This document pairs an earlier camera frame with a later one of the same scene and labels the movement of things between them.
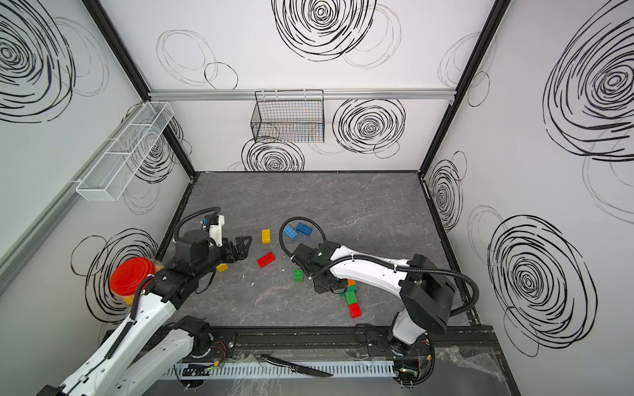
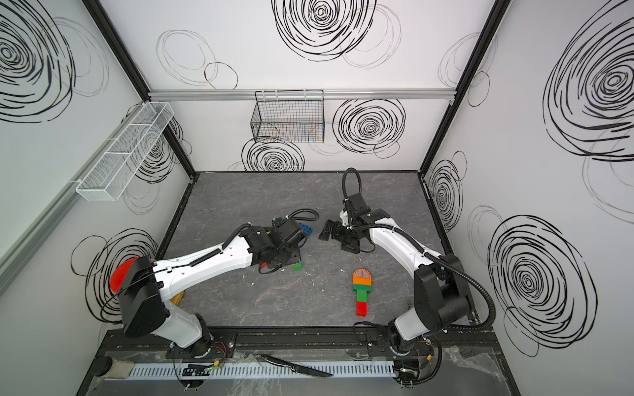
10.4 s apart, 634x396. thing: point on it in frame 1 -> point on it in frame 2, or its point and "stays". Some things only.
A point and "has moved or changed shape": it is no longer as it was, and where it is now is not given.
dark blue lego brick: (304, 228) stays
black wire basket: (295, 115) stays
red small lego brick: (355, 310) has moved or changed shape
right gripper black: (340, 285) -> (337, 227)
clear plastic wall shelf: (118, 159) stays
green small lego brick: (351, 297) -> (361, 295)
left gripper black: (243, 251) -> (297, 256)
